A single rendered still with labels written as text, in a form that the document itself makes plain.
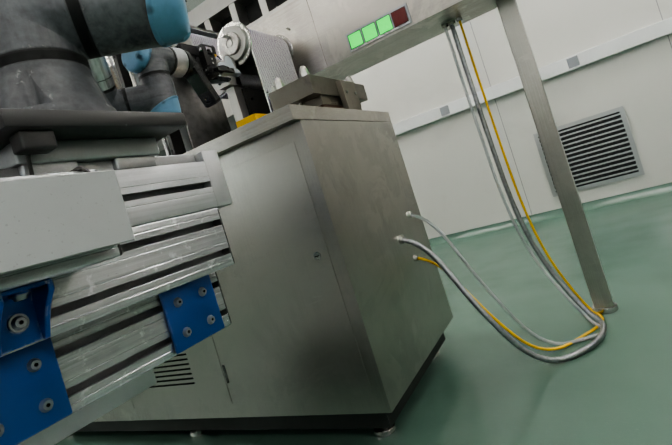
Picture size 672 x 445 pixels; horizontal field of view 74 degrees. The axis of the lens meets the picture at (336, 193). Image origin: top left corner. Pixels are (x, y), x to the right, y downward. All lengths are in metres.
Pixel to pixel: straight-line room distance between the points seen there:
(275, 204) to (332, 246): 0.19
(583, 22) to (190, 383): 3.48
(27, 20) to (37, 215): 0.31
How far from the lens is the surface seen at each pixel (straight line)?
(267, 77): 1.57
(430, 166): 4.03
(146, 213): 0.62
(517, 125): 3.88
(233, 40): 1.59
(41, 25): 0.67
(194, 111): 1.82
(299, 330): 1.25
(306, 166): 1.12
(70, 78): 0.64
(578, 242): 1.74
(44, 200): 0.43
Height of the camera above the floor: 0.64
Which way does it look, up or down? 1 degrees up
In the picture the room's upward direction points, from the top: 17 degrees counter-clockwise
